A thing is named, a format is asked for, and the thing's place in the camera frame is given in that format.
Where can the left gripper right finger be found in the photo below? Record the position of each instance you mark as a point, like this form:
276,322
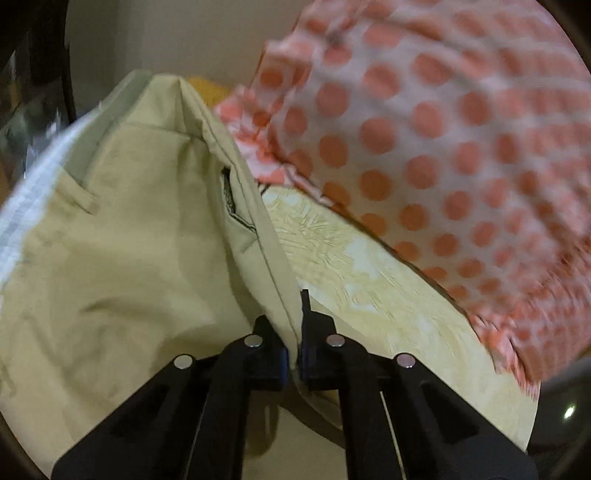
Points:
400,420

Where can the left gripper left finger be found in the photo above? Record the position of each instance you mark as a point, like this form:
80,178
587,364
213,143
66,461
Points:
188,421

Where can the khaki pants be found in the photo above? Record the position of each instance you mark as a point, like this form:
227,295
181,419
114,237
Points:
139,235

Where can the yellow patterned bed sheet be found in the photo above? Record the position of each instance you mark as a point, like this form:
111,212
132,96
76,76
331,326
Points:
388,307

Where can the left polka dot pillow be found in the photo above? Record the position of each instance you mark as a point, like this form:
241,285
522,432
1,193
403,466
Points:
458,134

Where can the orange patterned bedspread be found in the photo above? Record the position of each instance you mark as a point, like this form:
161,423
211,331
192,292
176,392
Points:
211,93

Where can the glass top side table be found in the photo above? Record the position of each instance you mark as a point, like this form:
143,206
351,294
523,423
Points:
36,102

